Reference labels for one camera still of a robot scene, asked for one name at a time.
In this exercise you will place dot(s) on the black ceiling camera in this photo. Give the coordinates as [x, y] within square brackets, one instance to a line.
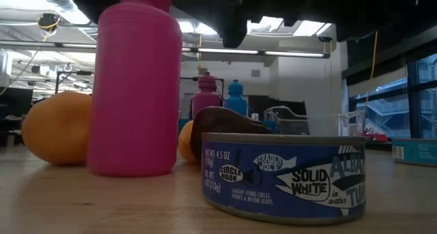
[49, 22]

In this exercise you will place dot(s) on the small white container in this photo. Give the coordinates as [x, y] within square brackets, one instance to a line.
[254, 117]

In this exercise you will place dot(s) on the red object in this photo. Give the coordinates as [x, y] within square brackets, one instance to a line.
[375, 137]

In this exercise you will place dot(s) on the black cabinet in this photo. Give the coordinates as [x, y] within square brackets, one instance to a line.
[273, 106]

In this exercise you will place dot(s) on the blue label tuna can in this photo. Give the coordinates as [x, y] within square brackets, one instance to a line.
[283, 179]

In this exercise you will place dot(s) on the long linear ceiling light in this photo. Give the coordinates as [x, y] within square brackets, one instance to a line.
[239, 51]

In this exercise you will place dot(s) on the teal label tin can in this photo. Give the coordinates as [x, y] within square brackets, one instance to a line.
[416, 152]

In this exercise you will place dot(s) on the smooth orange toy fruit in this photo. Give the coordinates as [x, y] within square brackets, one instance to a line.
[56, 128]

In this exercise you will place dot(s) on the dark brown toy food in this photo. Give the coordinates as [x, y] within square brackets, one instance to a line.
[222, 121]

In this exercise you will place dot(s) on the yellow toy lemon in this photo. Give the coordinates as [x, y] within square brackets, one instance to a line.
[186, 142]

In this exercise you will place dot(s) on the clear plastic bin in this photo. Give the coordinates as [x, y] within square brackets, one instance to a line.
[286, 119]

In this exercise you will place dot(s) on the black computer monitor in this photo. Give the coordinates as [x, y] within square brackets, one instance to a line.
[15, 101]

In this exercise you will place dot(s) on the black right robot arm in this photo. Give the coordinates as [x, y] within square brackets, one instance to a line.
[375, 9]

